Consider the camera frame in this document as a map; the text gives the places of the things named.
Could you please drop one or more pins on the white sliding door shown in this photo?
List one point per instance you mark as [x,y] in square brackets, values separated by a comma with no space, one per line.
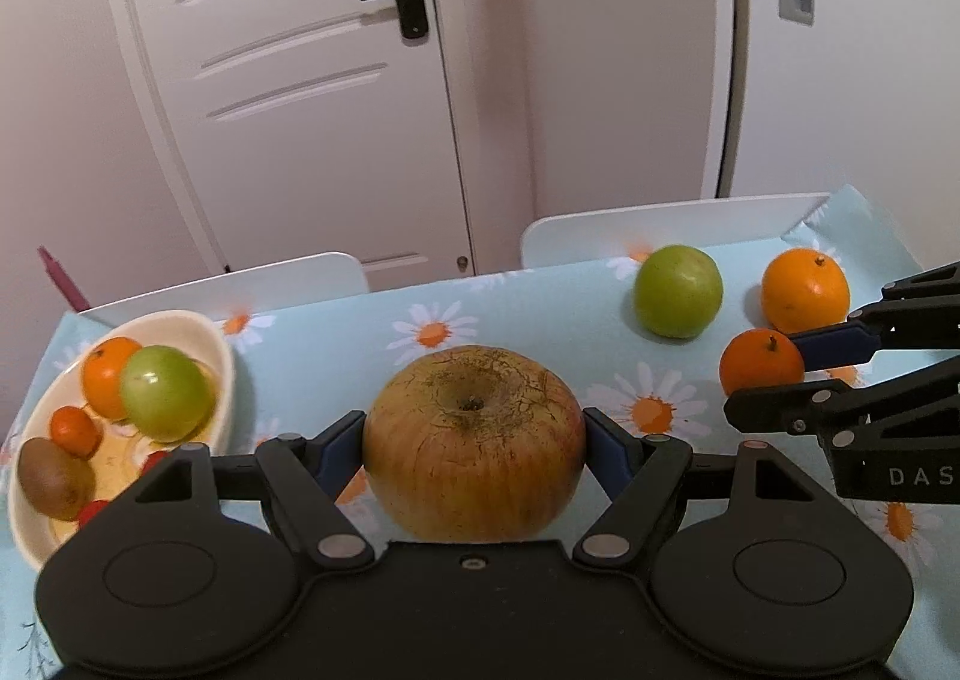
[862,87]

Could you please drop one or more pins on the brown kiwi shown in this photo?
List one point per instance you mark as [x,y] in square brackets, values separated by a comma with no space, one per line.
[54,479]

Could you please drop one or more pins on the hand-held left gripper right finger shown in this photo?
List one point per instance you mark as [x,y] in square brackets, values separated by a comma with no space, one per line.
[609,447]

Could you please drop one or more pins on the small green apple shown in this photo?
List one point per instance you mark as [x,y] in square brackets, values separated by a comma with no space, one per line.
[679,290]

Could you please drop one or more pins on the red cherry tomato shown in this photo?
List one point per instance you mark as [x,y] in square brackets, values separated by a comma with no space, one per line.
[155,461]
[91,513]

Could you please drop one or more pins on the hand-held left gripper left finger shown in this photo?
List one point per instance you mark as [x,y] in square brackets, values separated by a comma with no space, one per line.
[341,447]

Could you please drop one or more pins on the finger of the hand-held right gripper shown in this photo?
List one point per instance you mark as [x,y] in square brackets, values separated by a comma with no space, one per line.
[780,410]
[832,346]

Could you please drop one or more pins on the large orange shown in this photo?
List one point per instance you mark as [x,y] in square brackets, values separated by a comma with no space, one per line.
[804,290]
[103,372]

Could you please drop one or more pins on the pink plastic object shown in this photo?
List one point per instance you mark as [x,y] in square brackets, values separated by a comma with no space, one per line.
[64,279]

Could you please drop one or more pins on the large green apple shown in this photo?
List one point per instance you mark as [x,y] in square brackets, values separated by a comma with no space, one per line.
[166,395]

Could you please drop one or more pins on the white chair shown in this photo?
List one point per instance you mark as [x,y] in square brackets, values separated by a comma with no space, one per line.
[247,282]
[675,222]

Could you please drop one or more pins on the yellow cartoon oval dish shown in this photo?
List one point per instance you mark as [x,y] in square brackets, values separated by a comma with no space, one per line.
[210,350]

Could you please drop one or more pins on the blue daisy print tablecloth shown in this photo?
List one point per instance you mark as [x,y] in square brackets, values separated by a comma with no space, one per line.
[487,305]

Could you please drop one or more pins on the large yellow-red apple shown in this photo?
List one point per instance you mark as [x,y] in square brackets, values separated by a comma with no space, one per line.
[472,447]

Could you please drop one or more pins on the small mandarin orange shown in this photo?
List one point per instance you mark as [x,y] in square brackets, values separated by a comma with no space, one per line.
[73,431]
[757,369]

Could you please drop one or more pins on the white panelled door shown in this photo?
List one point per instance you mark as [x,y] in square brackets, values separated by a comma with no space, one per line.
[300,125]

